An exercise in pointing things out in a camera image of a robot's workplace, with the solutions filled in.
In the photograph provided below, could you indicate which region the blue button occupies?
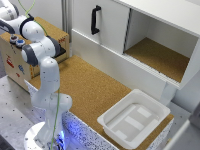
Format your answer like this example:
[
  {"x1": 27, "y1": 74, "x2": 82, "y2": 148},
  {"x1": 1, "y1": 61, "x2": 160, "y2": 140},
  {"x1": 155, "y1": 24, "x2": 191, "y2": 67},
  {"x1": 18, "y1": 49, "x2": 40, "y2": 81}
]
[{"x1": 15, "y1": 38, "x2": 26, "y2": 48}]

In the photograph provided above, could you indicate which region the black door handle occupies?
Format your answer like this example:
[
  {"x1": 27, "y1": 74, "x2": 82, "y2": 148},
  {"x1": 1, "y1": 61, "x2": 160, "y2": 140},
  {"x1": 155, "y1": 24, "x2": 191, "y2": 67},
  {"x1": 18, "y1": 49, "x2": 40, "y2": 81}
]
[{"x1": 90, "y1": 4, "x2": 102, "y2": 36}]

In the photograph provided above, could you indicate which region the red button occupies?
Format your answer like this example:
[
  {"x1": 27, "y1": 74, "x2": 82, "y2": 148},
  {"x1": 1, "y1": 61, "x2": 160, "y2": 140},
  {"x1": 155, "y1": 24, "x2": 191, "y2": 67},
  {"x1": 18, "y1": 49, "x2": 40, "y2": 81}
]
[{"x1": 9, "y1": 35, "x2": 19, "y2": 45}]

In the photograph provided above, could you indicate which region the green cable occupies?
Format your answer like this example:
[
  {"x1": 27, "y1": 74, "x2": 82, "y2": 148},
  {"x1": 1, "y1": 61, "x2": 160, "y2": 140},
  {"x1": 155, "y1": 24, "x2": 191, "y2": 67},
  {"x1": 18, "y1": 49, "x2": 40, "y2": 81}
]
[{"x1": 17, "y1": 0, "x2": 63, "y2": 150}]

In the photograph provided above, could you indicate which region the white sliding door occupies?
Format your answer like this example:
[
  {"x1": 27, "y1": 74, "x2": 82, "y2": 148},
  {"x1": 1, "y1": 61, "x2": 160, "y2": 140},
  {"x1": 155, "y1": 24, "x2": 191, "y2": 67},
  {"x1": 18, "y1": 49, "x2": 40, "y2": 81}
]
[{"x1": 72, "y1": 0, "x2": 131, "y2": 55}]

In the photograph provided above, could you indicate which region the white cabinet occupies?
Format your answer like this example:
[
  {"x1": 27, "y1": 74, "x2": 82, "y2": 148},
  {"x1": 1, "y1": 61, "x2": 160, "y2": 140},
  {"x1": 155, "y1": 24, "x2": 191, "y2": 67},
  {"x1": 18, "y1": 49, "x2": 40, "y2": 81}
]
[{"x1": 70, "y1": 0, "x2": 200, "y2": 108}]

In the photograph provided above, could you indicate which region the white plastic box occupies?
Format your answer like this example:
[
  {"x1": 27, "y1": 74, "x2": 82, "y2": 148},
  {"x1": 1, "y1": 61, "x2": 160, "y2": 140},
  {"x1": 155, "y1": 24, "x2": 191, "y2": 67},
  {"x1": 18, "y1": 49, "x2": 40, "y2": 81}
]
[{"x1": 96, "y1": 88, "x2": 172, "y2": 150}]

